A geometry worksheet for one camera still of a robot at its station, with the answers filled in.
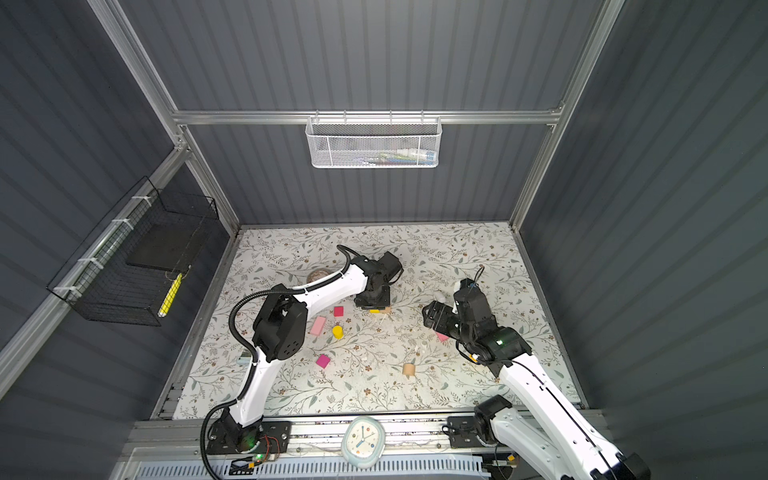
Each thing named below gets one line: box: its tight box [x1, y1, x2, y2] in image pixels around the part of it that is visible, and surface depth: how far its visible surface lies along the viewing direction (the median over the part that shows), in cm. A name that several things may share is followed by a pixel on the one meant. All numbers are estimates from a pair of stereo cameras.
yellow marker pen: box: [157, 273, 183, 318], surface depth 70 cm
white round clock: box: [341, 416, 386, 469], surface depth 72 cm
